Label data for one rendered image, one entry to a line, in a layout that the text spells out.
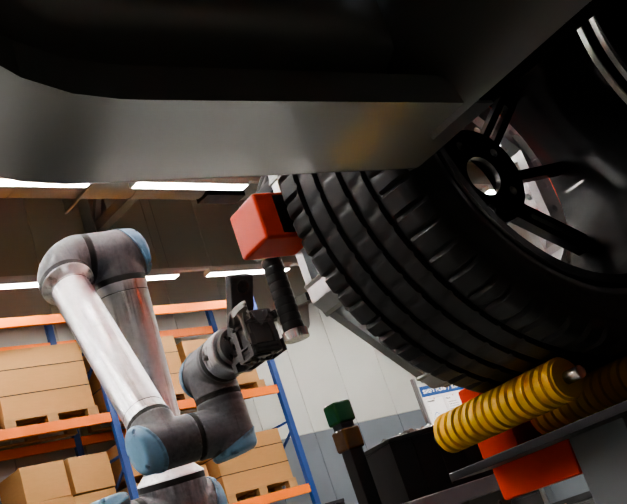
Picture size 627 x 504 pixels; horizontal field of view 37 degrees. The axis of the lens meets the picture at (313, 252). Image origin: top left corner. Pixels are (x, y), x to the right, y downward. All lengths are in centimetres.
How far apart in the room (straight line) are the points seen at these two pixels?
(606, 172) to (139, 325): 106
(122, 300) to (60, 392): 989
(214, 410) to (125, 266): 49
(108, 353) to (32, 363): 1012
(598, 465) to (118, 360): 95
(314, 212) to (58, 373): 1091
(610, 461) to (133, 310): 117
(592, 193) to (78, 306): 103
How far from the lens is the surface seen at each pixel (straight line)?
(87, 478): 1184
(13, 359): 1192
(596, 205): 160
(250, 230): 129
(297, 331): 154
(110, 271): 213
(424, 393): 1055
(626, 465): 128
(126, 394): 180
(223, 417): 177
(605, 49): 114
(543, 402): 123
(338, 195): 118
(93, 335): 191
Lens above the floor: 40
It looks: 18 degrees up
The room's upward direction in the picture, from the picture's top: 19 degrees counter-clockwise
